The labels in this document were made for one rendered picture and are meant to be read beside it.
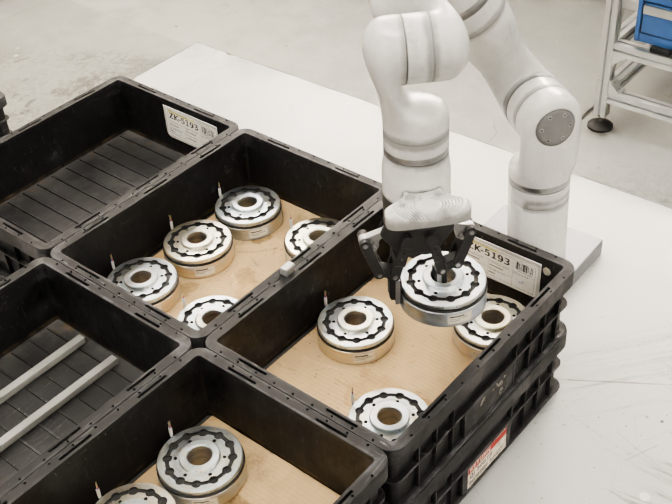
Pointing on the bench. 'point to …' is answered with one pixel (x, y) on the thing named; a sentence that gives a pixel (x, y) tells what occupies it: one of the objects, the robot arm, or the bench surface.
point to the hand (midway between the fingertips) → (417, 285)
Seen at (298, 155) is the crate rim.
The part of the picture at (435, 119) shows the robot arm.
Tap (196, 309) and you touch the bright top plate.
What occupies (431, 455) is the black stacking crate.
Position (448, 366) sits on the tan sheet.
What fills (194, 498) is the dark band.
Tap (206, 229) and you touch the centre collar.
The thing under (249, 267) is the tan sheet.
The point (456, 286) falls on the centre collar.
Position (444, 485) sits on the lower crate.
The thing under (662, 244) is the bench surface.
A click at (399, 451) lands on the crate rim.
